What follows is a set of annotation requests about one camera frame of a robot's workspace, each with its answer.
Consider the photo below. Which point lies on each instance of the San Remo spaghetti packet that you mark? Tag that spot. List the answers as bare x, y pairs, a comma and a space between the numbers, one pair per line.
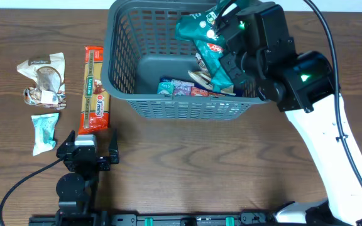
94, 114

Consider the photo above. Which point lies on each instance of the Kleenex tissue multipack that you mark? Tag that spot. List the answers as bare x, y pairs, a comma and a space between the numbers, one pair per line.
169, 86

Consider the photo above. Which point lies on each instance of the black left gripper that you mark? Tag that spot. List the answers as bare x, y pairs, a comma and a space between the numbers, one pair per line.
104, 162

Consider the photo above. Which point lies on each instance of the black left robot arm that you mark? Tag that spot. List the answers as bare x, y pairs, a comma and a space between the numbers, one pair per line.
77, 189

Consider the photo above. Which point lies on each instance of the grey plastic basket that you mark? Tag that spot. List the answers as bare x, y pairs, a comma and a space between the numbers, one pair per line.
140, 48

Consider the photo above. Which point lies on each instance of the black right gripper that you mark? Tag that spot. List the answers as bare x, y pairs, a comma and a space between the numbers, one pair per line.
227, 63

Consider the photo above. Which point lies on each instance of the beige dried mushroom bag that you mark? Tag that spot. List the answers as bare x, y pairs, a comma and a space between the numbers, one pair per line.
204, 79

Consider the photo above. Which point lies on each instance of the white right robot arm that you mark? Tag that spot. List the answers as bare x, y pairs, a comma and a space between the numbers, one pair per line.
304, 86

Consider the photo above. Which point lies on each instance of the small light teal packet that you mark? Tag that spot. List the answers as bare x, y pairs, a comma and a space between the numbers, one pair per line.
44, 132

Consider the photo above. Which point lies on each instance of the green Nescafe coffee bag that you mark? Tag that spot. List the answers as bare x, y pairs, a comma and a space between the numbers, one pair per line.
199, 28

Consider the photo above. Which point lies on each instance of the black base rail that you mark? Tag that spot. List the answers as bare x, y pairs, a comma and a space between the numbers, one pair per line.
106, 219

